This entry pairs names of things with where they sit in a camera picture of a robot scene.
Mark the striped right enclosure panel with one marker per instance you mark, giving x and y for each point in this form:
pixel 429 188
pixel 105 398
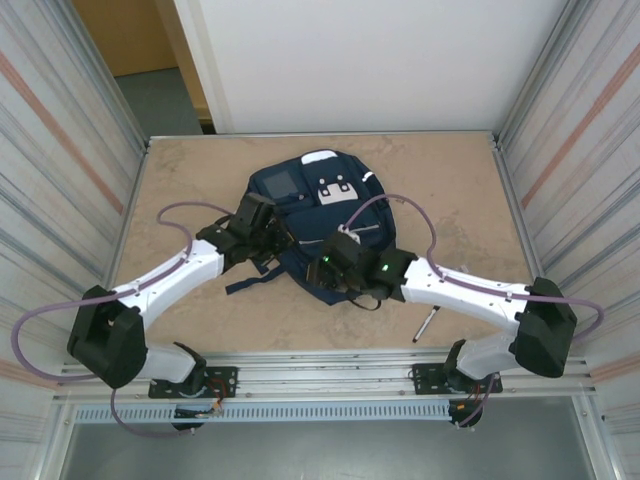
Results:
pixel 585 150

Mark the aluminium rail frame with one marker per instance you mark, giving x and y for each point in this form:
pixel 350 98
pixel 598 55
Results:
pixel 325 375

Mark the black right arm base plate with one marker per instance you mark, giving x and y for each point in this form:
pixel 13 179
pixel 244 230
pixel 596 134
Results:
pixel 427 375

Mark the grey metal lower panel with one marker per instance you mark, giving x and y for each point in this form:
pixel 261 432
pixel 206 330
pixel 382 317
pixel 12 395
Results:
pixel 325 455

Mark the navy blue backpack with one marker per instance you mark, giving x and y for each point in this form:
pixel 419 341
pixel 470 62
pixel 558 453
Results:
pixel 310 220

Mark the brown wooden door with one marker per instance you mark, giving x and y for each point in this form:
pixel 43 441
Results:
pixel 125 35

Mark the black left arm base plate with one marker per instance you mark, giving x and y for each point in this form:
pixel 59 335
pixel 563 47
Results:
pixel 225 380

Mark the black white marker pen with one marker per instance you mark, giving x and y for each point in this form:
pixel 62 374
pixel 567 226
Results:
pixel 425 327

